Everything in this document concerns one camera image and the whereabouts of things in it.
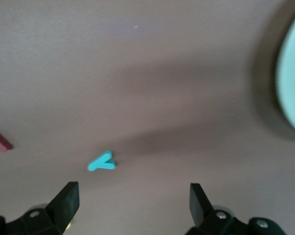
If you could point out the light green plate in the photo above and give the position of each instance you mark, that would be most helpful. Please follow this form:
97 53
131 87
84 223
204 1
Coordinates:
292 80

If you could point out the teal foam letter y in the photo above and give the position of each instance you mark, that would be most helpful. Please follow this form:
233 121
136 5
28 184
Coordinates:
100 164

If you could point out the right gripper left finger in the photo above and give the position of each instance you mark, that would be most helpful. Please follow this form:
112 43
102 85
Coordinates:
61 208

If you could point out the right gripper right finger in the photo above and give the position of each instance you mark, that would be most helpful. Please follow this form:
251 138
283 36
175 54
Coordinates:
203 213

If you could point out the yellow foam letter s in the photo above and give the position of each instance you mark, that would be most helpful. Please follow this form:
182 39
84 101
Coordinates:
68 225

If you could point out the dark red foam letter i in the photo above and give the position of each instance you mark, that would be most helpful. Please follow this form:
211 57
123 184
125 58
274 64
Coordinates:
0 141

